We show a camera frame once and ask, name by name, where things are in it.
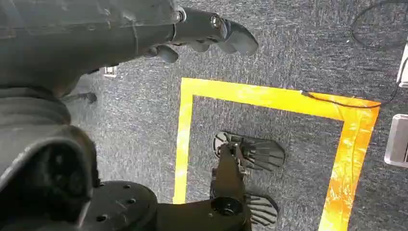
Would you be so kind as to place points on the white box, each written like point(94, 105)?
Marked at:
point(404, 71)

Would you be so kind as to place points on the small white floor marker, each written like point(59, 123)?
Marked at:
point(110, 71)

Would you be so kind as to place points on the black robot leg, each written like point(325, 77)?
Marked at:
point(197, 213)

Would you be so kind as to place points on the yellow floor tape frame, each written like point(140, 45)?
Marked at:
point(185, 137)

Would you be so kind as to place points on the ribbed grey left arm sleeve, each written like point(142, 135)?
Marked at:
point(28, 108)

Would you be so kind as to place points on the pale grey box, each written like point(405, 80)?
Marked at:
point(396, 143)

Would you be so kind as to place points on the black robot foot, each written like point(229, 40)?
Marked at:
point(263, 212)
point(261, 153)

